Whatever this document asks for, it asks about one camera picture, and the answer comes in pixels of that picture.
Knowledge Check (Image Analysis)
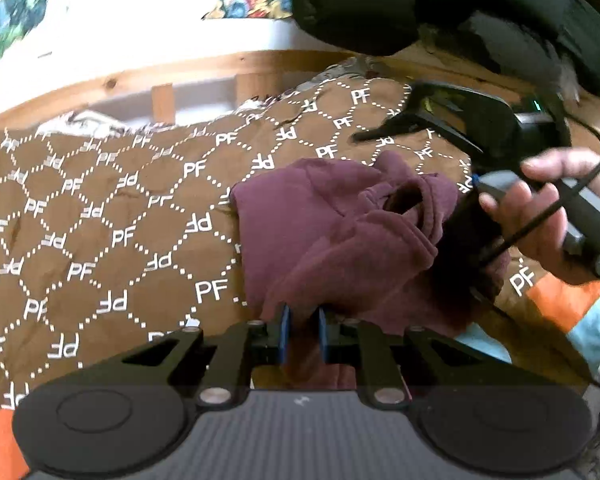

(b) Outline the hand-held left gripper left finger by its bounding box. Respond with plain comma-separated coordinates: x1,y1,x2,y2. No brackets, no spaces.
122,305,294,409

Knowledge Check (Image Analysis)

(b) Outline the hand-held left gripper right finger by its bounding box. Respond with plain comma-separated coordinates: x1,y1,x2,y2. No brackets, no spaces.
317,307,487,409

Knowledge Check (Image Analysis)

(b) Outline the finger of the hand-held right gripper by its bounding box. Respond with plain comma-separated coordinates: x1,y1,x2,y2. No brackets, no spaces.
352,81,518,162

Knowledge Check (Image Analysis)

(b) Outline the maroon sweater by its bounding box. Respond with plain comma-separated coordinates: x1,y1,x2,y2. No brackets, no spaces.
230,152,513,392

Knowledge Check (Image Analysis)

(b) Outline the person's right hand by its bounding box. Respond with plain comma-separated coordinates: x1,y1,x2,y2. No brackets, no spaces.
479,147,600,287

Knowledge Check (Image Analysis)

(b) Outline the orange and blue patchwork quilt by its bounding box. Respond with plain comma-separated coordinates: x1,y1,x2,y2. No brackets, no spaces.
0,275,600,480

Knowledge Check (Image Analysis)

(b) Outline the black padded jacket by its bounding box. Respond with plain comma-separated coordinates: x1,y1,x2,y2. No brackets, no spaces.
290,0,600,112

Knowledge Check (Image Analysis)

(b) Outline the brown patterned blanket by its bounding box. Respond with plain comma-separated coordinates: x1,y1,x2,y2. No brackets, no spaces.
0,67,548,413

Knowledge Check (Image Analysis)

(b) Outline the black cable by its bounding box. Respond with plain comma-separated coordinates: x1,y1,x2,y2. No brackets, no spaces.
472,110,600,322

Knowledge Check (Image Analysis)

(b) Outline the wooden bed frame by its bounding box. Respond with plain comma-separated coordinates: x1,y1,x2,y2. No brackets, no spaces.
0,42,600,142

